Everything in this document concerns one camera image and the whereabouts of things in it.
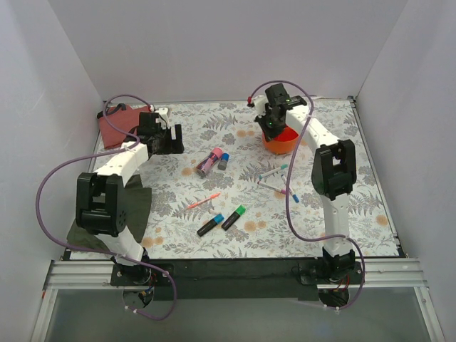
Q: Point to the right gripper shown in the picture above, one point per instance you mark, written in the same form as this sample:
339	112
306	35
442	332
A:
272	125

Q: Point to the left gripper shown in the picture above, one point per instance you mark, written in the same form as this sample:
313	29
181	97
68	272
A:
171	141

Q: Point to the orange round organizer container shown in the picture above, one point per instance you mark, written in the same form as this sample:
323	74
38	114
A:
283	143

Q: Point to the blue black highlighter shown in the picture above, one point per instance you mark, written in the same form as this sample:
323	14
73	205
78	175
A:
210	225

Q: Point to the pink capped white marker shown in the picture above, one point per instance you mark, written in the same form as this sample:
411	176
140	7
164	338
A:
270	187

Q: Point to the green black highlighter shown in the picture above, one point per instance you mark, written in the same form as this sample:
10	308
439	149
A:
237	213

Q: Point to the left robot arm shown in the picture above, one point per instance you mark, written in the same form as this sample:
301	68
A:
101	202

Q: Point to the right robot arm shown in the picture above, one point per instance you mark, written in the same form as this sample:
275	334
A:
334	160

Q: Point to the red folded cloth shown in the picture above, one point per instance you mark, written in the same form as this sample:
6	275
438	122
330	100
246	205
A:
123	117

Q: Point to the pink capped pen tube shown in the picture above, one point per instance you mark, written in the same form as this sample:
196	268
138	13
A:
206	165

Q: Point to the blue grey glue stick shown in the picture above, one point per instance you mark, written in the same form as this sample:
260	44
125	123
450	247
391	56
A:
222	165

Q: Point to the dark green cloth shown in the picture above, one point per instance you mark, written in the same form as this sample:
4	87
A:
138	202

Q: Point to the teal capped white marker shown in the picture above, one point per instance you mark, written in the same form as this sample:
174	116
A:
273	171

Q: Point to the orange pen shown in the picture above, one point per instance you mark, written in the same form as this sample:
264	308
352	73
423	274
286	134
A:
196	204

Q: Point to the floral table mat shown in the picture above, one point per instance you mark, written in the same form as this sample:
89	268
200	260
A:
272	223

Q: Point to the blue capped white marker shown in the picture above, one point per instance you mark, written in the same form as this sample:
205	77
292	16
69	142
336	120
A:
291	191

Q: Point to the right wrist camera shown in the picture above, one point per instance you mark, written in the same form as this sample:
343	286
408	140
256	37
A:
259	104

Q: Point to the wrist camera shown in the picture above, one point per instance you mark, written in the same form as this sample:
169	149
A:
163	114
259	104

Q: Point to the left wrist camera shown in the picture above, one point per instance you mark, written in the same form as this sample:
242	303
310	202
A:
163	114

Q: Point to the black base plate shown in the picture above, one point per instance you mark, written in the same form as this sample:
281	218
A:
279	278

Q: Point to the aluminium frame rail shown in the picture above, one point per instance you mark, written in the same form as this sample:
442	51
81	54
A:
238	300

